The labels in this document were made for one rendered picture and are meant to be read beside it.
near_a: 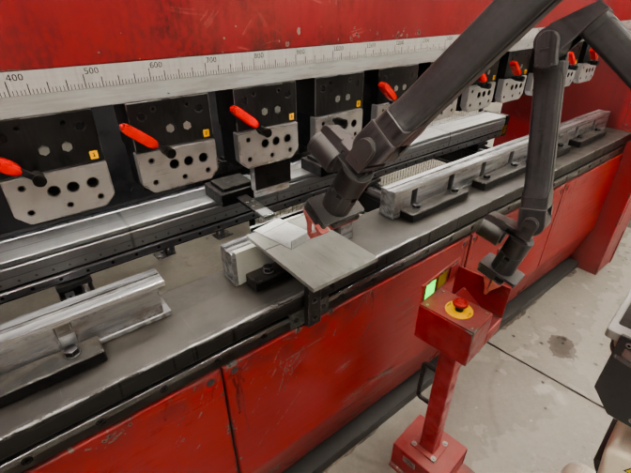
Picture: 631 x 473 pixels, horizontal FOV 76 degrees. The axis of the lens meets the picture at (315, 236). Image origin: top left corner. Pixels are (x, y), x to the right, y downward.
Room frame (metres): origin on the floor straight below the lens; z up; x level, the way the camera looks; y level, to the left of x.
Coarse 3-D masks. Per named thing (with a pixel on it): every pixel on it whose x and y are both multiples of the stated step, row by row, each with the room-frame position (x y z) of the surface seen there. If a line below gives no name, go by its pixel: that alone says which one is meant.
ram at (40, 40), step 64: (0, 0) 0.61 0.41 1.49; (64, 0) 0.66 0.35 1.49; (128, 0) 0.71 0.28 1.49; (192, 0) 0.78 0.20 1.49; (256, 0) 0.85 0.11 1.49; (320, 0) 0.94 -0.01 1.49; (384, 0) 1.06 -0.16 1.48; (448, 0) 1.20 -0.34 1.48; (576, 0) 1.66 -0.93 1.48; (0, 64) 0.60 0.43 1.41; (64, 64) 0.64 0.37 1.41; (320, 64) 0.94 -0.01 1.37; (384, 64) 1.07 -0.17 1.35
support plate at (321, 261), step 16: (304, 224) 0.89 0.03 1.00; (256, 240) 0.81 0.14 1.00; (272, 240) 0.81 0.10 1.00; (320, 240) 0.81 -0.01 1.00; (336, 240) 0.81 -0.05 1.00; (272, 256) 0.74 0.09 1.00; (288, 256) 0.74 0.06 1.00; (304, 256) 0.74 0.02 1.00; (320, 256) 0.74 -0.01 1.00; (336, 256) 0.74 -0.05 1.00; (352, 256) 0.74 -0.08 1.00; (368, 256) 0.74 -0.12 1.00; (304, 272) 0.68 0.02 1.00; (320, 272) 0.68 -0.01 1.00; (336, 272) 0.68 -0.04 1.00; (352, 272) 0.69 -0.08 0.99; (320, 288) 0.64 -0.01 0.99
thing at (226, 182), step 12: (216, 180) 1.09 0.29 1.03; (228, 180) 1.09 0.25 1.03; (240, 180) 1.09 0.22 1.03; (216, 192) 1.03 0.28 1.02; (228, 192) 1.03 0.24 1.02; (240, 192) 1.05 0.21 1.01; (252, 192) 1.07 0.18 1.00; (228, 204) 1.02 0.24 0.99; (252, 204) 0.99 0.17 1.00; (264, 216) 0.92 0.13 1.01
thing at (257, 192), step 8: (280, 160) 0.91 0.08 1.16; (288, 160) 0.92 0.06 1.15; (256, 168) 0.87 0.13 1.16; (264, 168) 0.88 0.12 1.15; (272, 168) 0.90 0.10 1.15; (280, 168) 0.91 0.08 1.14; (288, 168) 0.92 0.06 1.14; (256, 176) 0.87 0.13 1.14; (264, 176) 0.88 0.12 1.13; (272, 176) 0.89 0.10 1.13; (280, 176) 0.91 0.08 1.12; (288, 176) 0.92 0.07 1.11; (256, 184) 0.87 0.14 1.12; (264, 184) 0.88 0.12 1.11; (272, 184) 0.89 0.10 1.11; (280, 184) 0.92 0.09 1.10; (288, 184) 0.93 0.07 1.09; (256, 192) 0.88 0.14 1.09; (264, 192) 0.89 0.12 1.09
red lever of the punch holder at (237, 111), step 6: (234, 108) 0.77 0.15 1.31; (240, 108) 0.78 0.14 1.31; (234, 114) 0.77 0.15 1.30; (240, 114) 0.77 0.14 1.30; (246, 114) 0.78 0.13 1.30; (240, 120) 0.79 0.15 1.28; (246, 120) 0.78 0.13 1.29; (252, 120) 0.79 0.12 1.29; (252, 126) 0.79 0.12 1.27; (258, 126) 0.80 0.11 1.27; (258, 132) 0.82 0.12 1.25; (264, 132) 0.80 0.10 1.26; (270, 132) 0.81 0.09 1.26
